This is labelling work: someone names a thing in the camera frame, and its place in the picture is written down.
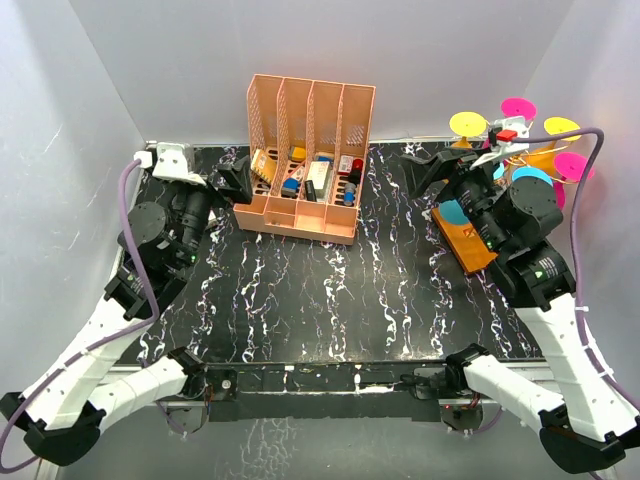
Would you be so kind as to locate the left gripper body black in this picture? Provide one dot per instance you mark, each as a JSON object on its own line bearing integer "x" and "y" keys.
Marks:
{"x": 192, "y": 207}

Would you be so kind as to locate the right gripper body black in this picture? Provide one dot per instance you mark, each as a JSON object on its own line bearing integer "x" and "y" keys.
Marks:
{"x": 473, "y": 190}

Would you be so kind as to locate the blue wine glass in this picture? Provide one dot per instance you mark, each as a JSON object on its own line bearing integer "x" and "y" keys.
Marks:
{"x": 452, "y": 211}
{"x": 531, "y": 172}

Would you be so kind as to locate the yellow orange wine glass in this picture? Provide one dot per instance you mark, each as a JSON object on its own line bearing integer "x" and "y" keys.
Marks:
{"x": 466, "y": 124}
{"x": 556, "y": 125}

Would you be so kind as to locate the magenta wine glass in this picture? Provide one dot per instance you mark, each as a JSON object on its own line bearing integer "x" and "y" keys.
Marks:
{"x": 569, "y": 168}
{"x": 519, "y": 106}

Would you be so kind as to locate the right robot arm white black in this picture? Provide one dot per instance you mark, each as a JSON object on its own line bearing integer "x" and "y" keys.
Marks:
{"x": 586, "y": 426}

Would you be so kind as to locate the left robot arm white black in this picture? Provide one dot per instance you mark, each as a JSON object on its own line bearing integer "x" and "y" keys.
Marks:
{"x": 164, "y": 210}

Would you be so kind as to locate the wooden rack base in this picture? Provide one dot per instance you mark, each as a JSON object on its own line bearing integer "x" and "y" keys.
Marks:
{"x": 465, "y": 243}

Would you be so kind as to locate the yellow spiral notebook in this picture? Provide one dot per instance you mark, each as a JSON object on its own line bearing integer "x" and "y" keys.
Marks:
{"x": 263, "y": 167}

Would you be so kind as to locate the blue grey stamp left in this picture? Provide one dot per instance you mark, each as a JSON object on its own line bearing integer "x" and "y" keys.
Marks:
{"x": 290, "y": 188}

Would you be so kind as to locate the blue grey stamp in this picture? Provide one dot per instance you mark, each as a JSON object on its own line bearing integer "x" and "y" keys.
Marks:
{"x": 290, "y": 188}
{"x": 350, "y": 193}

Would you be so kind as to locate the yellow grey eraser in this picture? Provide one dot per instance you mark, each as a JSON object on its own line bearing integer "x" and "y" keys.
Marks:
{"x": 297, "y": 154}

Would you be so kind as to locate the red black stamp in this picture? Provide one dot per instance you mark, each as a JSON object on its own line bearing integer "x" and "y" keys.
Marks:
{"x": 355, "y": 173}

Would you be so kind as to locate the black marker block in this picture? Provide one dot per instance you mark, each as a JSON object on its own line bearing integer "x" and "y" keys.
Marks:
{"x": 310, "y": 193}

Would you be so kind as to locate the blue grey stamp right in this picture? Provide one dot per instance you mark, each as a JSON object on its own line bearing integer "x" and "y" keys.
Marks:
{"x": 350, "y": 193}

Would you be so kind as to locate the red white small box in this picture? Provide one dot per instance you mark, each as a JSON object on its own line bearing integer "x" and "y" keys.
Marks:
{"x": 345, "y": 165}

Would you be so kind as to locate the peach plastic file organizer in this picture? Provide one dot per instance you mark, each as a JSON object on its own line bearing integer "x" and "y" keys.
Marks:
{"x": 328, "y": 119}

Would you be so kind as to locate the white paper box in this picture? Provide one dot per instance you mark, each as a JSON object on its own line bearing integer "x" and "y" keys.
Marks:
{"x": 319, "y": 174}

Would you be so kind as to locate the black front base bar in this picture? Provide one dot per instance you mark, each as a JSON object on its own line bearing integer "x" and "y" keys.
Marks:
{"x": 345, "y": 390}

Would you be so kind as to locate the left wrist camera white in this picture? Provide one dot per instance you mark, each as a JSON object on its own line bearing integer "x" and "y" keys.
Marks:
{"x": 175, "y": 162}

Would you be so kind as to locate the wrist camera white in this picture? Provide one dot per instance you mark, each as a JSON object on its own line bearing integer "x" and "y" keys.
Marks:
{"x": 507, "y": 137}
{"x": 175, "y": 162}

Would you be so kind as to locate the gold wire glass rack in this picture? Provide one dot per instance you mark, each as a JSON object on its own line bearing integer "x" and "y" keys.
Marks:
{"x": 540, "y": 157}

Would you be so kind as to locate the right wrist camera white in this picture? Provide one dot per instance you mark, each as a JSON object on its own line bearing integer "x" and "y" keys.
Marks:
{"x": 507, "y": 137}

